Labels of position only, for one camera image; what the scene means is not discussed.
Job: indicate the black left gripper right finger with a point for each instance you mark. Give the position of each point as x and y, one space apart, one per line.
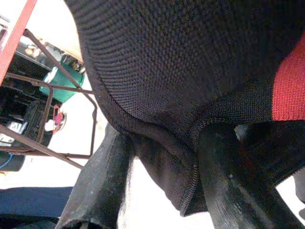
226 190

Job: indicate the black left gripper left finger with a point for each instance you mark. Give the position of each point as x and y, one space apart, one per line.
100 186

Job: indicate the black shirt with red stripe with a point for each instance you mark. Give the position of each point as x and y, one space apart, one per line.
166 59

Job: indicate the dark blue fabric item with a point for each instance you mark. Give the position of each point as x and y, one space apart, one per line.
28 202

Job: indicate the green storage box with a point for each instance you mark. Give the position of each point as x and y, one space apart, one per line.
62 83

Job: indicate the red edged folding table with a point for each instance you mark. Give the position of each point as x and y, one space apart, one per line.
16 35

